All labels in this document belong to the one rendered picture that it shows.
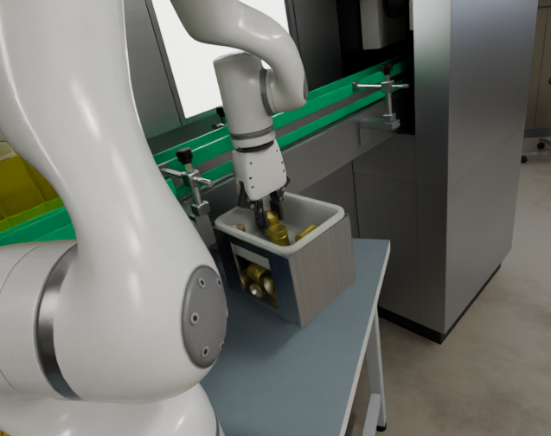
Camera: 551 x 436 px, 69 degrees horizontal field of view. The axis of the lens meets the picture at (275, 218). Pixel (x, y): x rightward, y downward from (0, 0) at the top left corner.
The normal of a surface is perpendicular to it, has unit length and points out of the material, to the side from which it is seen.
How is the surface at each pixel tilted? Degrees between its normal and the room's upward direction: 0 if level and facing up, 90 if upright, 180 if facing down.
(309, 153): 90
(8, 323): 49
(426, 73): 90
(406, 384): 0
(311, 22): 90
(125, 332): 65
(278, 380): 0
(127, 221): 53
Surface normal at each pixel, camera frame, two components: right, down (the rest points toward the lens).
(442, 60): -0.70, 0.44
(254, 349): -0.18, -0.87
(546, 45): -0.36, 0.50
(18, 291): -0.26, -0.51
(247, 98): -0.11, 0.47
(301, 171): 0.69, 0.22
